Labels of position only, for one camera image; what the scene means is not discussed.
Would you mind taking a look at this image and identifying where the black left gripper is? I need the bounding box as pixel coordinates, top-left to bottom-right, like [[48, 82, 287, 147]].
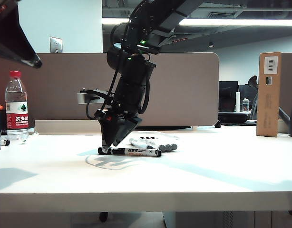
[[0, 0, 43, 69]]

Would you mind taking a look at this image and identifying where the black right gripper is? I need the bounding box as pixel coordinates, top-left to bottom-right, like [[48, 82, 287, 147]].
[[95, 106, 144, 154]]

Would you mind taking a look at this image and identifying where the clear plastic marker packaging box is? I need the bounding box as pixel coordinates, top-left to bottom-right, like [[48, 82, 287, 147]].
[[128, 130, 183, 153]]

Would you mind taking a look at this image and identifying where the tall brown cardboard box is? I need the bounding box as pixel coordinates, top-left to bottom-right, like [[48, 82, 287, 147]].
[[256, 52, 282, 138]]

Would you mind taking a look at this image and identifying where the long beige desk ledge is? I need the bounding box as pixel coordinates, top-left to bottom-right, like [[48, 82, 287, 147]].
[[34, 119, 104, 135]]

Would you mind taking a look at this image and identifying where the water bottle with red label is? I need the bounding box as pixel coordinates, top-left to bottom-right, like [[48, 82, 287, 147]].
[[5, 70, 29, 141]]

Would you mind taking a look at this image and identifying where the wide brown desk divider panel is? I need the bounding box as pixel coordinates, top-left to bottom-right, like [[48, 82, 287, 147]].
[[0, 52, 220, 128]]

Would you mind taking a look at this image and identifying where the black round cushion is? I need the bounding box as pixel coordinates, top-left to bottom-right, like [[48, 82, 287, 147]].
[[218, 112, 248, 124]]

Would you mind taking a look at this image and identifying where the large black computer monitor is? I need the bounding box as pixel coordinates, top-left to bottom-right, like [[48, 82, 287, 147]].
[[218, 81, 239, 113]]

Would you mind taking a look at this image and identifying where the small glass jar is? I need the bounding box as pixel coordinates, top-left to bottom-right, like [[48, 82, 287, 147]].
[[242, 97, 252, 112]]

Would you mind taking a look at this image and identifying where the small black computer monitor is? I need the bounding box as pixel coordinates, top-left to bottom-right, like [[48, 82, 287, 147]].
[[238, 85, 256, 112]]

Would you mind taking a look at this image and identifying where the black office chair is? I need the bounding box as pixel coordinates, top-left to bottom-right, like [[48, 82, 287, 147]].
[[247, 75, 259, 121]]

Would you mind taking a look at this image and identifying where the long ceiling light strip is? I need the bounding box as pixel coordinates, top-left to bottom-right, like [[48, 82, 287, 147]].
[[102, 18, 292, 26]]

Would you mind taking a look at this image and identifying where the short beige desk ledge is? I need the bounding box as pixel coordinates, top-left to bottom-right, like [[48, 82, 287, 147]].
[[277, 119, 291, 133]]

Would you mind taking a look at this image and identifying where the narrow brown desk divider panel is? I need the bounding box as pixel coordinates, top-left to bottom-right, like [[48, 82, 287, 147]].
[[278, 52, 292, 122]]

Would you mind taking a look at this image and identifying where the metal wall switch plate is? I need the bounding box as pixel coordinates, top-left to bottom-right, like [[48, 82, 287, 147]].
[[49, 37, 63, 53]]

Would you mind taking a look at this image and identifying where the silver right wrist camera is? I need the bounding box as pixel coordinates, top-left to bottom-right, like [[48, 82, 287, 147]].
[[77, 89, 107, 105]]

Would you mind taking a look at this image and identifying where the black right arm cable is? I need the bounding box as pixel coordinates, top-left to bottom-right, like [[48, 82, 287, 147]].
[[105, 21, 130, 103]]

